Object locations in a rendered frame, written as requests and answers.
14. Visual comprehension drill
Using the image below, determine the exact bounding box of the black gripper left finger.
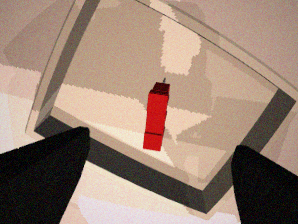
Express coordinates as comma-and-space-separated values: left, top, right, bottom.
0, 127, 90, 224

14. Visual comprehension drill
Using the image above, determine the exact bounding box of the red blade fuse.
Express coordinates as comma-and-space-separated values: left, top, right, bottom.
144, 77, 170, 152

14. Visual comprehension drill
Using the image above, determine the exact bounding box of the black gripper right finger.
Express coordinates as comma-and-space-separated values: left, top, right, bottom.
231, 144, 298, 224

